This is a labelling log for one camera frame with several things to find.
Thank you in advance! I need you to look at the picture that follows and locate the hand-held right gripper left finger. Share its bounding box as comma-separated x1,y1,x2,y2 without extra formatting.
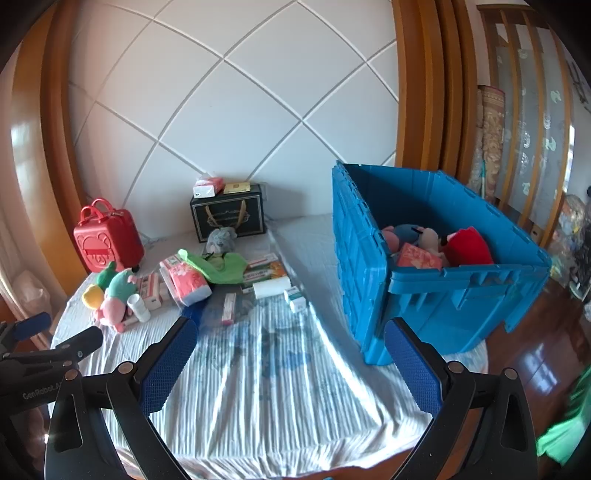
44,316,199,480

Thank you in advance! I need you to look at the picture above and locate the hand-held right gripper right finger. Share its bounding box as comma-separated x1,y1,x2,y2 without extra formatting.
384,316,540,480

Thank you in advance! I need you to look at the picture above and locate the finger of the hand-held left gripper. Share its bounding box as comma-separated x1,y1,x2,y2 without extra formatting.
48,325,105,368
0,311,52,356

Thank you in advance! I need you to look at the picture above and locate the teal plush with pink patches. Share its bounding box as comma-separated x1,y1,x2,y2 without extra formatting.
92,270,138,333

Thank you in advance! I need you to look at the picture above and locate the blue plastic storage container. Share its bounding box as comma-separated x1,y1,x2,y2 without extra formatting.
331,161,552,366

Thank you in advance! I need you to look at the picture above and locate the pink mint sanitary pad pack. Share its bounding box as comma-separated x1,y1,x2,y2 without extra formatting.
159,254,213,306

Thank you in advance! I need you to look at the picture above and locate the green frog cloth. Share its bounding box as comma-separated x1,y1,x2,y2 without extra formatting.
178,249,247,284

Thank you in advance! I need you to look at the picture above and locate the white bottle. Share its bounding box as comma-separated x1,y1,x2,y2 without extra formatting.
128,294,151,323

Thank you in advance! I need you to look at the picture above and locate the red toy suitcase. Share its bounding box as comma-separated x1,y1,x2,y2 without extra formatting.
73,198,145,273

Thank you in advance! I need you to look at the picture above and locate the pink plush toy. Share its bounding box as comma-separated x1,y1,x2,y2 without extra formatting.
381,227,403,254

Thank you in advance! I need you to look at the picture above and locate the white paper roll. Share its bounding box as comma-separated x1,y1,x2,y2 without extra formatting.
253,279,291,298

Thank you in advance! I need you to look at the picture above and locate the red plush toy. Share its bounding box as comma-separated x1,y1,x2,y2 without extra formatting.
442,226,495,267

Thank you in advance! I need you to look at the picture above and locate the beige plush toy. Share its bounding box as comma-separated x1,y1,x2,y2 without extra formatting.
418,227,448,254

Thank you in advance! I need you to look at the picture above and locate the small teal white medicine box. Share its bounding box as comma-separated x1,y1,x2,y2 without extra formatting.
284,286,306,313

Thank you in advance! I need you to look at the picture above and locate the green orange medicine box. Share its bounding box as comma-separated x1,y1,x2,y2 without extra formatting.
242,262,289,283

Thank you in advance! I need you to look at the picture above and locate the blue plush toy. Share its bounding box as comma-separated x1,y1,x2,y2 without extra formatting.
392,224,428,243

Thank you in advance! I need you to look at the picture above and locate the grey mouse plush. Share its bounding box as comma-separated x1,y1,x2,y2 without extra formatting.
205,227,238,254

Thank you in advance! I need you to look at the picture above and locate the dark green gift box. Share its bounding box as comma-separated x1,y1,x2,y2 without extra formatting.
190,183,267,244

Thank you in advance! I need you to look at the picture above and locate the green garment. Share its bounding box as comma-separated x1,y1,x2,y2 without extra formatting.
537,373,591,466

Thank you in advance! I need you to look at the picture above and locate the small red white tissue pack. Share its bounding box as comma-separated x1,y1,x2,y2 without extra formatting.
193,176,225,198

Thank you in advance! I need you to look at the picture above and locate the pile of plastic bags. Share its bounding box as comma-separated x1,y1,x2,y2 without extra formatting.
549,185,591,303

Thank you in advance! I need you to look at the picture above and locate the rolled patterned carpet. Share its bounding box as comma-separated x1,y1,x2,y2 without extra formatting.
468,85,506,197

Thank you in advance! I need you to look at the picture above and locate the white padded wooden headboard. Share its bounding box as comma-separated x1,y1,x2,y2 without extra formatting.
9,0,476,278

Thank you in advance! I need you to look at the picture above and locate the wooden frosted glass screen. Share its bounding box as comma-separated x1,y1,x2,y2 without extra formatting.
478,0,578,243

